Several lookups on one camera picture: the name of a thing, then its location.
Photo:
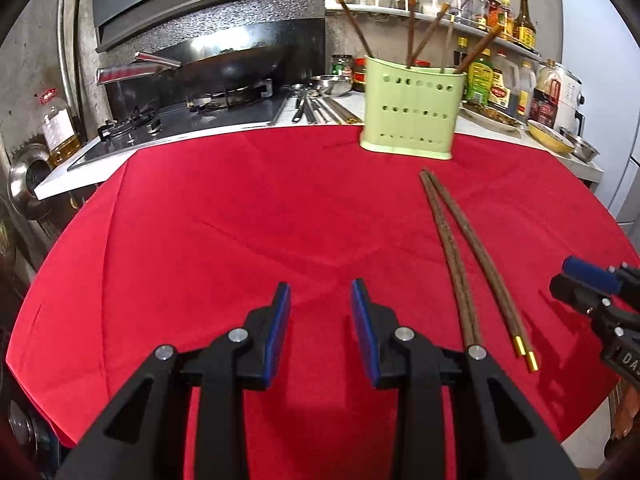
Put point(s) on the dark sauce bottle yellow label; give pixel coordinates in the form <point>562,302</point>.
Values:
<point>524,25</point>

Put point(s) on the steel bowl with food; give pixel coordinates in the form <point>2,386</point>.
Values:
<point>582,146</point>

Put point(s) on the white kitchen appliance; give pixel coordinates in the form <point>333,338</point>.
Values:
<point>570,95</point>

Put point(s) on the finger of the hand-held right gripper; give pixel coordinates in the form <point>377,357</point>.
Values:
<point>590,272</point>
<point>575,290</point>

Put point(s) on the steel ladle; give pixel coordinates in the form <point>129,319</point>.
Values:
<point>300,102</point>

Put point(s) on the clear seasoning bottle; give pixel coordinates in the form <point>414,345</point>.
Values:
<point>481,7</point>

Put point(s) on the white vinegar jug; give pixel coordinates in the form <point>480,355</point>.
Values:
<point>526,95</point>

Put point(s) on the large sauce jug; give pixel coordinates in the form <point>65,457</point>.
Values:
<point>505,90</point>

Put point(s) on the steel pot lid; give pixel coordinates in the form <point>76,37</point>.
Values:
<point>22,185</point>

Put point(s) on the plate of cooked food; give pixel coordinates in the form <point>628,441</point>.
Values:
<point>490,117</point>

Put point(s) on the empty steel bowl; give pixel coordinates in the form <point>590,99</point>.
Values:
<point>331,86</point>

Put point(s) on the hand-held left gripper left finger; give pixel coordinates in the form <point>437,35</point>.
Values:
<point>280,335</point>

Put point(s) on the bundle of steel chopsticks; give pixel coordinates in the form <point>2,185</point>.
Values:
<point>330,110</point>

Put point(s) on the white wall shelf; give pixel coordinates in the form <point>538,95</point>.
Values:
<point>385,11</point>

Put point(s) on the red tablecloth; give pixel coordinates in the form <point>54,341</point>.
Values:
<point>200,235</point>

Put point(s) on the steel wok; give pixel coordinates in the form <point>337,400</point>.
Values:
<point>225,67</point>

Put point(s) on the white refrigerator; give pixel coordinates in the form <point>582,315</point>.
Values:
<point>600,85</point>

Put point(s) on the yellow rimmed steel bowl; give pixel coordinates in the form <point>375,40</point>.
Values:
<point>549,137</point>

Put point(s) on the plastic cooking oil bottle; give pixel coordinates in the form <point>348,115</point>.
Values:
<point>60,135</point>

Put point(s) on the red seasoning bottle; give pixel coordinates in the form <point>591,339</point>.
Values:
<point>500,17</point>

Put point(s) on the metal wall pipe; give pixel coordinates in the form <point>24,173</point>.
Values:
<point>67,50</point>

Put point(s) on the steel gas stove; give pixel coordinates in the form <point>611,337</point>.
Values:
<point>215,115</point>

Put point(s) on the green plastic chopstick holder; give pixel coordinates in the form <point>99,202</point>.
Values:
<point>410,125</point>

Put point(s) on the red lid sauce jar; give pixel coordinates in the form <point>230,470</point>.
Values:
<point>359,75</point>

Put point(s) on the glass cup with spoons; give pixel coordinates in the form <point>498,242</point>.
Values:
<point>460,5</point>

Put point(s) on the wooden chopstick gold tip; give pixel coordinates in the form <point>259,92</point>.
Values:
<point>477,50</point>
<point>430,35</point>
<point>520,347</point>
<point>532,361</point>
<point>351,20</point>
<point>460,270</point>
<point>411,30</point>
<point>451,270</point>

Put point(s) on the dark bottle red label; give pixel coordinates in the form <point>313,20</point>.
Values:
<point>544,102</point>

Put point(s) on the green plastic bottle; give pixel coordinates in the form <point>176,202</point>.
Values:
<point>481,82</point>

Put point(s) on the slim soy sauce bottle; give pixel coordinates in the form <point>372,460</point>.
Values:
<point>460,50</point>

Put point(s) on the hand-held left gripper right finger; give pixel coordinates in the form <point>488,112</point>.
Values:
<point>362,335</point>

